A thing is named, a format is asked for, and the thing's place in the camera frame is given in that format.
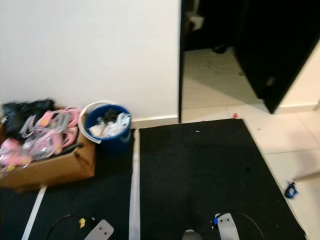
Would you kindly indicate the white crumpled trash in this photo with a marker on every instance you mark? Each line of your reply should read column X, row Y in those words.
column 114, row 127

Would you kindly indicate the blue plastic rubbish bucket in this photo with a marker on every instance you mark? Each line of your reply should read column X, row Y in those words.
column 120, row 135

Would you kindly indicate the black plastic bag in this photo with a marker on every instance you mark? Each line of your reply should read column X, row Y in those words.
column 25, row 109

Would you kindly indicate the pink plastic packaged goods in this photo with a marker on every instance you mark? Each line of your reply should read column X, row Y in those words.
column 47, row 132

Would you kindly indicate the brown cardboard box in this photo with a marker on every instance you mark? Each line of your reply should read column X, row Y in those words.
column 60, row 170

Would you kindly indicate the short white tape strip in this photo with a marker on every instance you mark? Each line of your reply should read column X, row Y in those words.
column 34, row 212

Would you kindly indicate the large black floor mat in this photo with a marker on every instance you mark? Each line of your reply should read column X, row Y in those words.
column 210, row 170

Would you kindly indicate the small red scrap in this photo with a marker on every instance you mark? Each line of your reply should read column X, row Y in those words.
column 235, row 115

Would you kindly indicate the black door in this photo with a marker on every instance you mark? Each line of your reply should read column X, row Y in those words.
column 280, row 45

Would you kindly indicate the small blue black object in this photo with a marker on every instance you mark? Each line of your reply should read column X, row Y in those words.
column 290, row 190

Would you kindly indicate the black door frame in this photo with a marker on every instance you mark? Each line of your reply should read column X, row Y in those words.
column 181, row 60

